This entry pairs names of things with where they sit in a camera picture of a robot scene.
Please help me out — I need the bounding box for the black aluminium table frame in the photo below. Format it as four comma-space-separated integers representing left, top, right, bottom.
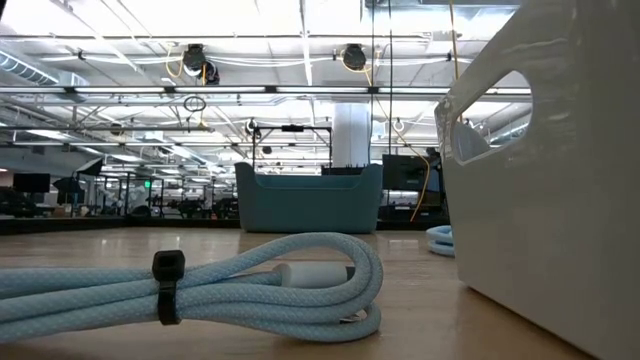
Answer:
0, 214, 451, 236

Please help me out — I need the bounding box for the black background monitor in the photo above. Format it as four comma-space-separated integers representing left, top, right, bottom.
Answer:
382, 153, 444, 194

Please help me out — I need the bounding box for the white plastic tray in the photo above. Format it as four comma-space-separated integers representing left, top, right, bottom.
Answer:
433, 0, 640, 360

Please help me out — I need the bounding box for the pale blue braided cable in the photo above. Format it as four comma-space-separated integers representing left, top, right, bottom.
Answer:
0, 231, 385, 346

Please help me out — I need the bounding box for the teal plastic bin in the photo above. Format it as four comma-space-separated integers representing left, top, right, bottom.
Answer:
233, 160, 385, 235

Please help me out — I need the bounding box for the yellow hanging cord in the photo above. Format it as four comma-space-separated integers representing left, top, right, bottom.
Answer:
447, 0, 462, 82
367, 47, 432, 224

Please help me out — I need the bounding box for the black ceiling cable reel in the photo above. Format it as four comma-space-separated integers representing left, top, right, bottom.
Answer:
340, 43, 368, 72
181, 43, 222, 86

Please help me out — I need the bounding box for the black background station frame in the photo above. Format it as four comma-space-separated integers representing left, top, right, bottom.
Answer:
251, 124, 334, 171

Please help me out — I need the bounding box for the light blue cable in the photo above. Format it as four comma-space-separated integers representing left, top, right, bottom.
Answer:
425, 224, 456, 259

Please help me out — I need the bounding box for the white building column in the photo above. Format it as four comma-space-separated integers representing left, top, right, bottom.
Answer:
332, 102, 374, 169

